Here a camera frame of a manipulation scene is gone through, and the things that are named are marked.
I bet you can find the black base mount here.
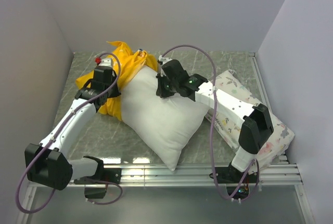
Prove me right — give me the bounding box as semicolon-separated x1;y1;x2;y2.
71;156;123;205
209;164;260;203

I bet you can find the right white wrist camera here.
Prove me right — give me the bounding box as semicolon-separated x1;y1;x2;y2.
158;55;172;66

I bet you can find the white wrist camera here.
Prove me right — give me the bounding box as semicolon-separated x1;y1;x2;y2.
158;55;172;66
95;57;113;69

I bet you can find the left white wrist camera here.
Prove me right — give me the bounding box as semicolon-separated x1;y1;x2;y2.
95;57;113;69

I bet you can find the aluminium mounting rail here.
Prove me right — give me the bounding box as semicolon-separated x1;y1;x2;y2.
28;163;304;187

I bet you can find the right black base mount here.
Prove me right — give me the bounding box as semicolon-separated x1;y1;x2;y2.
209;164;260;203

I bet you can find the aluminium side rail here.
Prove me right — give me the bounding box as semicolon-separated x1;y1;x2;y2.
249;52;290;164

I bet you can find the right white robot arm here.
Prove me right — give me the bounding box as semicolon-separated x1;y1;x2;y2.
156;56;274;182

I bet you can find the yellow cartoon pillowcase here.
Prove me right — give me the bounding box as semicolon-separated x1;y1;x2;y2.
75;41;159;122

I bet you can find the white pillow insert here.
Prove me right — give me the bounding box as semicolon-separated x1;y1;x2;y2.
120;66;209;171

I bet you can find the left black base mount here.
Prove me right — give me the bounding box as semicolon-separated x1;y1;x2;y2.
71;156;123;205

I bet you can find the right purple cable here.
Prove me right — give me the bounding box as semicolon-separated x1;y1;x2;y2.
162;44;260;201

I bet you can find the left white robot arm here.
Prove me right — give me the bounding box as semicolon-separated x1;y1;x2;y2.
24;65;121;190

